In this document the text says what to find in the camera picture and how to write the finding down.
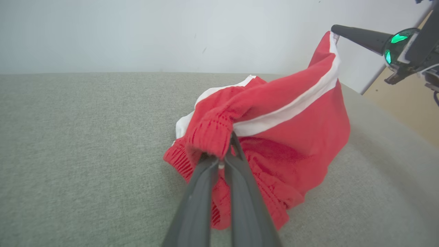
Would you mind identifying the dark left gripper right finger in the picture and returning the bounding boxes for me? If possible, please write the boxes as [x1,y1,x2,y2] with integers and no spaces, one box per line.
[224,132,282,247]

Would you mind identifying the grey fabric sofa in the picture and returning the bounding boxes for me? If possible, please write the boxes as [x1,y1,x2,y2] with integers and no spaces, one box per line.
[0,72,439,247]

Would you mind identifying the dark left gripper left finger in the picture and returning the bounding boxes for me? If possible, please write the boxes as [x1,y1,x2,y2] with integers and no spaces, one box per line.
[161,154,221,247]

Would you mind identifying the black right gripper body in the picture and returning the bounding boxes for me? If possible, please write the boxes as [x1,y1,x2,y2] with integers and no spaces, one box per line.
[382,0,439,86]

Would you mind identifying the red shorts with white stripe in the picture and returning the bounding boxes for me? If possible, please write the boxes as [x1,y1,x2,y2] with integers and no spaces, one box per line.
[163,31,351,231]

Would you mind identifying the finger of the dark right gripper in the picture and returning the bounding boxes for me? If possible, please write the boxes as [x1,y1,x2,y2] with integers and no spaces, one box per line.
[331,24,392,56]

